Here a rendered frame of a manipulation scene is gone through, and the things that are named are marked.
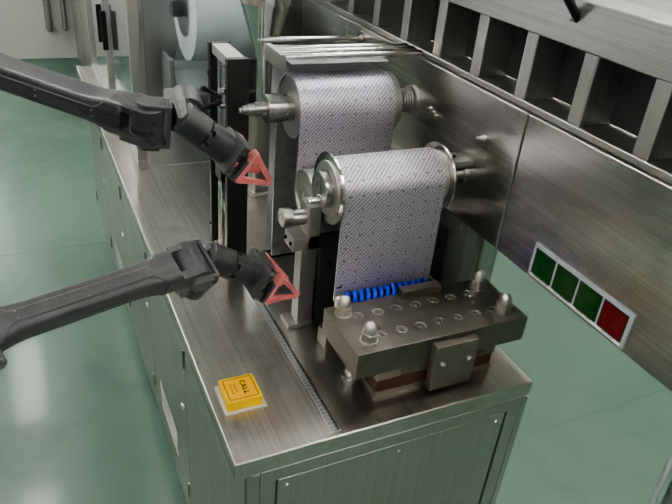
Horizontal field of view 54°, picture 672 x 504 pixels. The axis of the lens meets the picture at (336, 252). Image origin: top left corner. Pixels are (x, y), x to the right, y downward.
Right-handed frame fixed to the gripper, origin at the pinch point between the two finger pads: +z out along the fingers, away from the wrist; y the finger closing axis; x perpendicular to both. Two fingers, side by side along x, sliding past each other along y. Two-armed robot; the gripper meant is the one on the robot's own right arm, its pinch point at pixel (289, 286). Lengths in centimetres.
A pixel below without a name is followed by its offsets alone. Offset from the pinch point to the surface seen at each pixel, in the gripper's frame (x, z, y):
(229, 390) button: -20.7, -5.8, 9.8
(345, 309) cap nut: 2.8, 8.6, 8.5
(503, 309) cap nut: 18.6, 36.6, 18.0
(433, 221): 25.6, 22.2, 0.8
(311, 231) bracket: 10.6, 2.1, -6.8
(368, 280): 7.7, 16.5, 0.5
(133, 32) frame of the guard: 19, -24, -102
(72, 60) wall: -77, 55, -557
